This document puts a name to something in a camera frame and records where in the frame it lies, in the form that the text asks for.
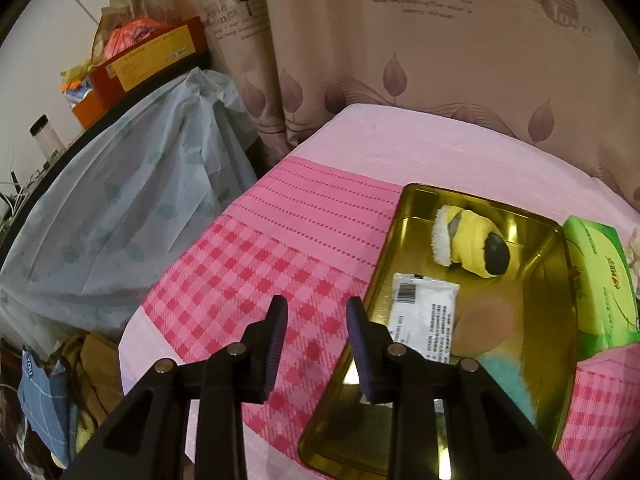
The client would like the mustard cloth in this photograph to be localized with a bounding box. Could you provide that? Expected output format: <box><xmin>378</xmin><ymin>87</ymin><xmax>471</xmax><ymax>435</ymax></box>
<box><xmin>50</xmin><ymin>332</ymin><xmax>126</xmax><ymax>453</ymax></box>

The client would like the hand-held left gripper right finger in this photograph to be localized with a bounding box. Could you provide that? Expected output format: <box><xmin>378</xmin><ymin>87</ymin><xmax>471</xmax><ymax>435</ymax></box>
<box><xmin>346</xmin><ymin>296</ymin><xmax>566</xmax><ymax>480</ymax></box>

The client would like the blue checked cloth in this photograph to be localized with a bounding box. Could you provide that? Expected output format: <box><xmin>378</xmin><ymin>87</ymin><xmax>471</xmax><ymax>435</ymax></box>
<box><xmin>17</xmin><ymin>350</ymin><xmax>78</xmax><ymax>468</ymax></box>

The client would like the gold metal tin box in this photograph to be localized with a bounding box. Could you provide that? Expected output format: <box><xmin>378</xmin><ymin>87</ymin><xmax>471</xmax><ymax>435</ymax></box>
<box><xmin>297</xmin><ymin>183</ymin><xmax>581</xmax><ymax>477</ymax></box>

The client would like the beige leaf print curtain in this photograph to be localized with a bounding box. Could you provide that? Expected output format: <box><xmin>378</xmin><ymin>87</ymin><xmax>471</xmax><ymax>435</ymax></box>
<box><xmin>102</xmin><ymin>0</ymin><xmax>640</xmax><ymax>201</ymax></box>

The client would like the yellow plush toy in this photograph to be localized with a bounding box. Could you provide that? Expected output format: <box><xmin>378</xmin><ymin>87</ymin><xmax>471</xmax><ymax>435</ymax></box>
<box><xmin>59</xmin><ymin>61</ymin><xmax>97</xmax><ymax>96</ymax></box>

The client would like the beige makeup sponge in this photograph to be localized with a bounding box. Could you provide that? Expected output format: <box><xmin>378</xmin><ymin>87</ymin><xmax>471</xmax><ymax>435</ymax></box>
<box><xmin>452</xmin><ymin>296</ymin><xmax>518</xmax><ymax>356</ymax></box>

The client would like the clear bottle black lid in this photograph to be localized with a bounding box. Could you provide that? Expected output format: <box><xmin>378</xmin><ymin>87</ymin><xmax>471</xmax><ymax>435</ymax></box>
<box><xmin>29</xmin><ymin>115</ymin><xmax>66</xmax><ymax>157</ymax></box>

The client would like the orange cardboard box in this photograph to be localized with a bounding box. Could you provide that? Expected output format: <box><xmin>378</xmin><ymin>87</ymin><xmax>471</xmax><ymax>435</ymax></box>
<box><xmin>72</xmin><ymin>16</ymin><xmax>211</xmax><ymax>128</ymax></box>

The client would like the green tissue box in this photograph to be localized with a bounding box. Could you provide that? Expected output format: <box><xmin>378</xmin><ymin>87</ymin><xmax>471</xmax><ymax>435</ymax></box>
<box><xmin>562</xmin><ymin>215</ymin><xmax>640</xmax><ymax>361</ymax></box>

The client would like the cream sock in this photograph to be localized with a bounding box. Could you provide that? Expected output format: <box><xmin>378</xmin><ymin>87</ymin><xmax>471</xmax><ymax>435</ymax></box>
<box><xmin>624</xmin><ymin>227</ymin><xmax>640</xmax><ymax>293</ymax></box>

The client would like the teal fluffy scrunchie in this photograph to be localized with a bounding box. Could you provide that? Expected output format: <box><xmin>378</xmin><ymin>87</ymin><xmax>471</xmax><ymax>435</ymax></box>
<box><xmin>477</xmin><ymin>350</ymin><xmax>538</xmax><ymax>423</ymax></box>

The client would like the red orange plastic bag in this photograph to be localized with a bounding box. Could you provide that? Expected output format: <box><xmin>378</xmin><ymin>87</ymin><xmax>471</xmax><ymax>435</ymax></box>
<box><xmin>102</xmin><ymin>17</ymin><xmax>168</xmax><ymax>61</ymax></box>

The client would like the pale blue plastic cover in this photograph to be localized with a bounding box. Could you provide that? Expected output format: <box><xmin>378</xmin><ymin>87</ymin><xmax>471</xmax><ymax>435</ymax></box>
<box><xmin>0</xmin><ymin>67</ymin><xmax>258</xmax><ymax>333</ymax></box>

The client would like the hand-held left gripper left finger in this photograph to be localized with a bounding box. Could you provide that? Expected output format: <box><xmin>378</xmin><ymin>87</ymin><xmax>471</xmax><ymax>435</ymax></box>
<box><xmin>65</xmin><ymin>295</ymin><xmax>290</xmax><ymax>480</ymax></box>

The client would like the white plastic packet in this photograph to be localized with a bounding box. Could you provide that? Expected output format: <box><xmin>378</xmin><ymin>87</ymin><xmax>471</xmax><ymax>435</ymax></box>
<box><xmin>385</xmin><ymin>272</ymin><xmax>461</xmax><ymax>361</ymax></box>

